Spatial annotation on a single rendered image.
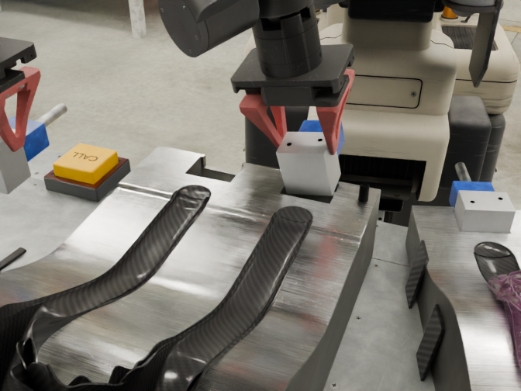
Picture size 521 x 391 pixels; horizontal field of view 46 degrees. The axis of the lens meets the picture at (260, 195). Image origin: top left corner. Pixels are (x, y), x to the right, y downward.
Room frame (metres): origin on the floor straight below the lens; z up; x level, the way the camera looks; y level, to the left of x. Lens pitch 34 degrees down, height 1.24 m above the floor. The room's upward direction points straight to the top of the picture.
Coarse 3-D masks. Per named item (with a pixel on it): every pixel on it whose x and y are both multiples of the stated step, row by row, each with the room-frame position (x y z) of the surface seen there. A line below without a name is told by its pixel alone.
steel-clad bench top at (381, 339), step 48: (0, 192) 0.66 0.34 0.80; (48, 192) 0.66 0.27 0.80; (0, 240) 0.56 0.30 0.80; (48, 240) 0.56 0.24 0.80; (384, 240) 0.56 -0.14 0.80; (384, 288) 0.48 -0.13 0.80; (384, 336) 0.41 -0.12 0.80; (336, 384) 0.35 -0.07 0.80; (384, 384) 0.35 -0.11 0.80; (432, 384) 0.35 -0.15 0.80
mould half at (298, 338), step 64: (128, 192) 0.53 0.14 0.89; (256, 192) 0.52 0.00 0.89; (64, 256) 0.43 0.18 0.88; (192, 256) 0.43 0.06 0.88; (320, 256) 0.42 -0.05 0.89; (128, 320) 0.31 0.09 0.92; (192, 320) 0.33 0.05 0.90; (320, 320) 0.35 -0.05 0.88; (64, 384) 0.25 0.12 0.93; (256, 384) 0.25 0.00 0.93; (320, 384) 0.33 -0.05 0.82
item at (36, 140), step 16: (48, 112) 0.60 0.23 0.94; (64, 112) 0.62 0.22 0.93; (32, 128) 0.56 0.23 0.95; (0, 144) 0.50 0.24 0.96; (32, 144) 0.54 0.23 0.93; (48, 144) 0.57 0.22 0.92; (0, 160) 0.50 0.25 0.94; (16, 160) 0.52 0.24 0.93; (0, 176) 0.50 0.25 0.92; (16, 176) 0.51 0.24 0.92
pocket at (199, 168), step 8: (200, 160) 0.59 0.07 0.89; (192, 168) 0.58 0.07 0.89; (200, 168) 0.59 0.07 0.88; (208, 168) 0.59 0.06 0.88; (216, 168) 0.59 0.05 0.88; (200, 176) 0.59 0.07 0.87; (208, 176) 0.59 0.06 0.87; (216, 176) 0.59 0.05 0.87; (224, 176) 0.59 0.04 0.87; (232, 176) 0.58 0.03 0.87
